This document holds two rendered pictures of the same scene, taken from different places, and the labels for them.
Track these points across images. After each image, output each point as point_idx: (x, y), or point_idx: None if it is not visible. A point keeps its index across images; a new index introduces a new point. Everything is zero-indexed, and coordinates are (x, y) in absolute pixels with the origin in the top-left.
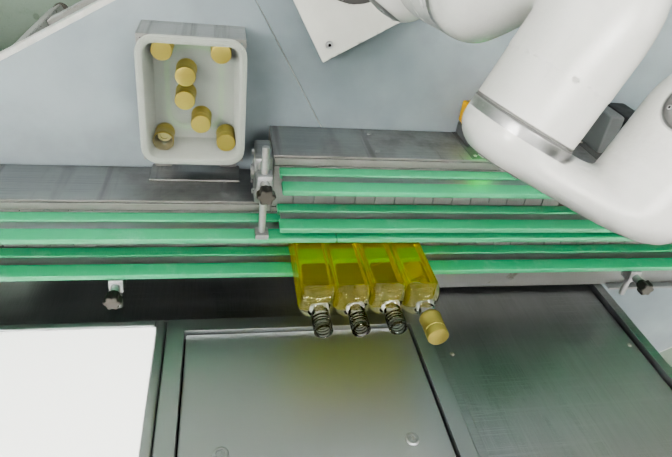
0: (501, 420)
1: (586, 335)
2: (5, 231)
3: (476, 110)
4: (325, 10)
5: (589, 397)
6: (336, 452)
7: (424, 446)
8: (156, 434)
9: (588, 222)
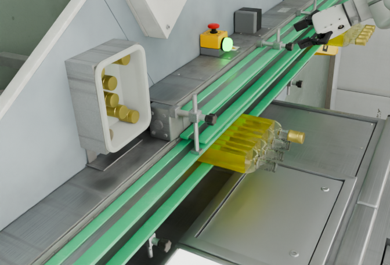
0: (324, 164)
1: (295, 119)
2: (91, 250)
3: None
4: (161, 7)
5: (328, 136)
6: (317, 214)
7: (331, 187)
8: None
9: (275, 65)
